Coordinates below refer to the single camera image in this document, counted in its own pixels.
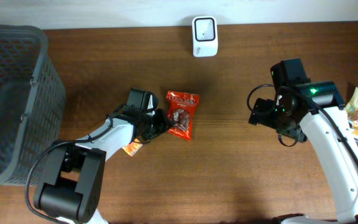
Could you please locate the orange tissue pack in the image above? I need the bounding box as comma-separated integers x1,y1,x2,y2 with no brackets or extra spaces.
122,138,143,157

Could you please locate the red candy bag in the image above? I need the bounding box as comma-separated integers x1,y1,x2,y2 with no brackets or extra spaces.
166,91,200,141

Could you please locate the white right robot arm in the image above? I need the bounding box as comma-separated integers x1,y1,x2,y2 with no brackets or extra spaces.
248,58,358,223

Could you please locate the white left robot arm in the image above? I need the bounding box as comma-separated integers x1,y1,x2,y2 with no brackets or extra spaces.
25,88,172,223

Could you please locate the white barcode scanner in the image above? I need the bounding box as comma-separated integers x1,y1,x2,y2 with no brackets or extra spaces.
191,16,219,57

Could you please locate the grey plastic basket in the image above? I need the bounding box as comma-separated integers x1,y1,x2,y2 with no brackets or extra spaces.
0,25,66,185

